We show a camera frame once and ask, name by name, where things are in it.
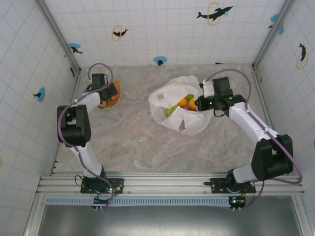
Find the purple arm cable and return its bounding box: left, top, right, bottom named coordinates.
left=56, top=62, right=117, bottom=211
left=205, top=68, right=304, bottom=211

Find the aluminium side rail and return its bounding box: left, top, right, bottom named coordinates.
left=50, top=73, right=82, bottom=176
left=251, top=64, right=280, bottom=136

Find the green pear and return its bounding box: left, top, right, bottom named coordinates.
left=165, top=105, right=179, bottom=117

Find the aluminium front rail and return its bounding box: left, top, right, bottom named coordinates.
left=36, top=171, right=306, bottom=197

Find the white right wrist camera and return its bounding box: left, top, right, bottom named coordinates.
left=199, top=80, right=216, bottom=98

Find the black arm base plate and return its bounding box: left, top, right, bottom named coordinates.
left=204, top=176, right=256, bottom=195
left=80, top=177, right=125, bottom=195

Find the grey metal panel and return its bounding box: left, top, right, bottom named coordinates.
left=36, top=205, right=304, bottom=236

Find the woven leaf-shaped fruit basket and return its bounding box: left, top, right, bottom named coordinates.
left=97, top=78, right=123, bottom=110

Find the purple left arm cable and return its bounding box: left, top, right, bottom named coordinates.
left=56, top=62, right=117, bottom=211

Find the white plastic bag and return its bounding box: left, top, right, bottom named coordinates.
left=148, top=75, right=213, bottom=137

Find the small circuit board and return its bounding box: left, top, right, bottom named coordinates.
left=107, top=183, right=124, bottom=194
left=228, top=196, right=247, bottom=207

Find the white slotted cable duct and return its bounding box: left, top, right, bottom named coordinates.
left=45, top=196, right=307, bottom=207

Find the aluminium corner post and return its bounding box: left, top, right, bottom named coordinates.
left=252, top=0, right=296, bottom=69
left=36, top=0, right=82, bottom=74

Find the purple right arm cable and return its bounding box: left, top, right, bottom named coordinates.
left=205, top=68, right=304, bottom=211

